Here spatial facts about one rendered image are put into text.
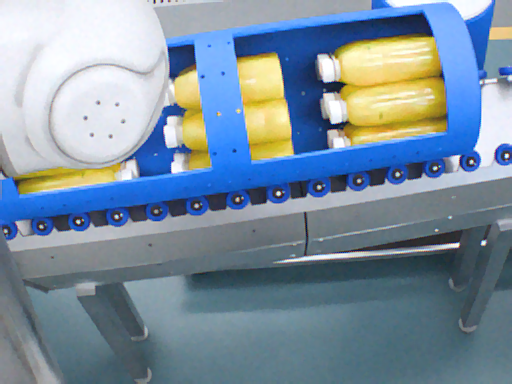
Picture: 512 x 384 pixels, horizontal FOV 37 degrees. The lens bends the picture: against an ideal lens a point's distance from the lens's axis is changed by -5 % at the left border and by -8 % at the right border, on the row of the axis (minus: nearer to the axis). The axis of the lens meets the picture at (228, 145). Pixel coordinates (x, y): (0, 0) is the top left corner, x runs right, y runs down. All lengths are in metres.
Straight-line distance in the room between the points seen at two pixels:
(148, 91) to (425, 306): 1.99
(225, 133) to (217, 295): 1.22
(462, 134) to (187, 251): 0.58
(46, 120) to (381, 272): 2.04
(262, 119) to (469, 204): 0.49
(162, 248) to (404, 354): 1.03
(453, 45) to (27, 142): 0.95
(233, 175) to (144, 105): 0.86
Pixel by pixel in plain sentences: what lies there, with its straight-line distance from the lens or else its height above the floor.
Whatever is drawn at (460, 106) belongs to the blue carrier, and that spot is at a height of 1.17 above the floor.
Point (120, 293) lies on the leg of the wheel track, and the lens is 2.16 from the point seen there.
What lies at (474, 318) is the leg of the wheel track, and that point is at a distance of 2.35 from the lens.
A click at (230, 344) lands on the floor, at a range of 2.41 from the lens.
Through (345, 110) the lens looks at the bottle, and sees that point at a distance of 1.40.
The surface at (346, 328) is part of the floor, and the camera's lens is 2.41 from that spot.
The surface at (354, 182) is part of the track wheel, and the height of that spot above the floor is 0.96.
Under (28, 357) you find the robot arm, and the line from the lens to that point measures 0.76.
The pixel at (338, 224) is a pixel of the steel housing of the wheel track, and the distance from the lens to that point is 1.58.
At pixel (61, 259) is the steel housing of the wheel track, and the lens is 1.62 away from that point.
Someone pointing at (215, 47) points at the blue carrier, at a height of 1.23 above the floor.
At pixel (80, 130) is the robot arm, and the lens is 0.51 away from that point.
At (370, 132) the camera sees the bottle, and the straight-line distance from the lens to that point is 1.42.
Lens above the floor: 2.23
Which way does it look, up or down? 54 degrees down
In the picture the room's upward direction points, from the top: 11 degrees counter-clockwise
